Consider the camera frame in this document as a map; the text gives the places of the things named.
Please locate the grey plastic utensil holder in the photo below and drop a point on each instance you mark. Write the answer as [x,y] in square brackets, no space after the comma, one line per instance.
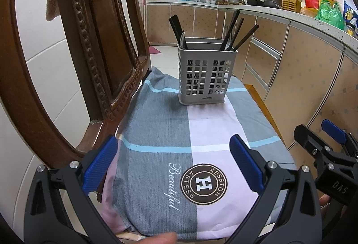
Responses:
[207,76]

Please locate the green plastic bag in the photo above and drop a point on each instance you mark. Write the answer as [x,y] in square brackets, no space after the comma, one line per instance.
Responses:
[330,15]

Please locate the person's right hand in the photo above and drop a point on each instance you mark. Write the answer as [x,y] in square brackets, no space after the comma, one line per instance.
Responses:
[325,203]

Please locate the metal fork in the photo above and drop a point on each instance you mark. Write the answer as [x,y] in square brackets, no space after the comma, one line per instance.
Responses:
[183,41]

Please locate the grey and pink printed cloth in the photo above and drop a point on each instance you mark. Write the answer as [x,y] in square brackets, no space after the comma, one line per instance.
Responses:
[156,132]

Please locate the blue snack bag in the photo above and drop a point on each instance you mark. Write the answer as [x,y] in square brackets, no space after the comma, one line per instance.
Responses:
[351,14]

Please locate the carved wooden chair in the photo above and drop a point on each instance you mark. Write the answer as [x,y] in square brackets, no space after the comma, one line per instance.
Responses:
[92,36]

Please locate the blurred tan object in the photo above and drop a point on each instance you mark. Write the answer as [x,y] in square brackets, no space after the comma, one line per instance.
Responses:
[162,239]

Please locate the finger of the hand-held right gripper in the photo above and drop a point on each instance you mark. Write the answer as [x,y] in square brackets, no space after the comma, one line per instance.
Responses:
[309,140]
[334,130]

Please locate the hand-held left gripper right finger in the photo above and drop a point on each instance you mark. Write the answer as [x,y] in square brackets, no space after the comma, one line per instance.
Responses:
[246,162]

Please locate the dark cooking pot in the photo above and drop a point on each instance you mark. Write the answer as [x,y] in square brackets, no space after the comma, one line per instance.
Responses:
[271,1]

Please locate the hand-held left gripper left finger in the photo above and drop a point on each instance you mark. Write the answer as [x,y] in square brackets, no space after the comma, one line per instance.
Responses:
[100,165]

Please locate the beige kitchen counter cabinets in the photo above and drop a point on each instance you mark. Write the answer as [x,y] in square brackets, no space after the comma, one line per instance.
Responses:
[313,64]

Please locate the group of black chopsticks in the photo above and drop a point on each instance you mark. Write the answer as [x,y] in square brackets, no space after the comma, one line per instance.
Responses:
[176,27]

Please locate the yellow bamboo rack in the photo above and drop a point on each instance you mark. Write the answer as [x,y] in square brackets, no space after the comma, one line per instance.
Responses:
[291,3]

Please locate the pink floor mat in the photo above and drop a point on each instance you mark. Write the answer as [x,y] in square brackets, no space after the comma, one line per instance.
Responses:
[154,50]

